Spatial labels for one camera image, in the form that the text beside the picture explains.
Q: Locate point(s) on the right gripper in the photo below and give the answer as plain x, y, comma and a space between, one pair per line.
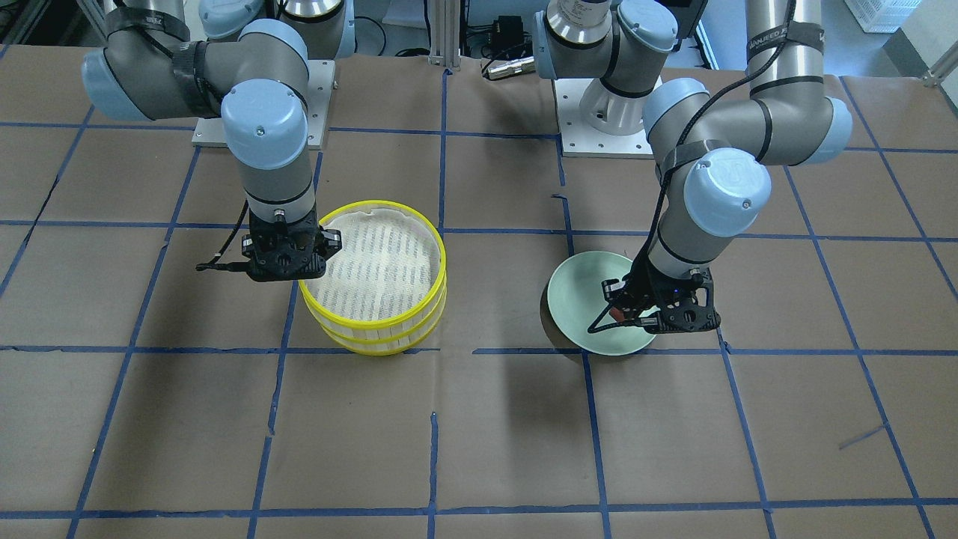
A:
330, 241

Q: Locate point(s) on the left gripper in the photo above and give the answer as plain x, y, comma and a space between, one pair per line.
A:
645, 288

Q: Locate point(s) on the yellow steamer layer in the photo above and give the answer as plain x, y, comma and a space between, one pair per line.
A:
393, 339
391, 268

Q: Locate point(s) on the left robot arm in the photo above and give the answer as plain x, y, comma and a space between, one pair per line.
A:
712, 151

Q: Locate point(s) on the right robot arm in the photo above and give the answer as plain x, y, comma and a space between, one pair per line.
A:
257, 85

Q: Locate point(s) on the green plate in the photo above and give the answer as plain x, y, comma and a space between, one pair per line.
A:
575, 299

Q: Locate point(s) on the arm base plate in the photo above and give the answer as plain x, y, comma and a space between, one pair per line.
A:
210, 132
596, 123

